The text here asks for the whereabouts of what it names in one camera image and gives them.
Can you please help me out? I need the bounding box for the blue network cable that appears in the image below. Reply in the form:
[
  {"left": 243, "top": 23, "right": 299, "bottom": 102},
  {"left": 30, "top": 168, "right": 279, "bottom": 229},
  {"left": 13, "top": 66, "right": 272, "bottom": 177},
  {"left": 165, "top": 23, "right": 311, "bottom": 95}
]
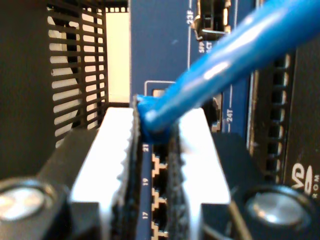
[{"left": 136, "top": 0, "right": 320, "bottom": 146}]

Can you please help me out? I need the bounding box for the black rack server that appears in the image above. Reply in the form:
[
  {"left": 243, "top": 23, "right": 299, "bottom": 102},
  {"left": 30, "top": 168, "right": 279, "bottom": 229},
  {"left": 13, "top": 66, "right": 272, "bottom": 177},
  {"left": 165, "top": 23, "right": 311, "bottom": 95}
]
[{"left": 246, "top": 46, "right": 320, "bottom": 197}]

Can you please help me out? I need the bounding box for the black perforated rack post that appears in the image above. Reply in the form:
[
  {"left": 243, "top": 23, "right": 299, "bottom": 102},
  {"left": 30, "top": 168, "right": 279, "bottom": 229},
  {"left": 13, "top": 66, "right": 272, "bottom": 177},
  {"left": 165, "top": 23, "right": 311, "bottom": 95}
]
[{"left": 46, "top": 6, "right": 110, "bottom": 148}]

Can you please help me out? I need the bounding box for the blue network switch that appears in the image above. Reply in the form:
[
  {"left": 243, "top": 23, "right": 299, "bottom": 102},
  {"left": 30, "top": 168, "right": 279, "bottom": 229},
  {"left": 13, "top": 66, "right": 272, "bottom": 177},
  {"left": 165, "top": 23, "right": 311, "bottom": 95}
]
[{"left": 129, "top": 0, "right": 254, "bottom": 240}]

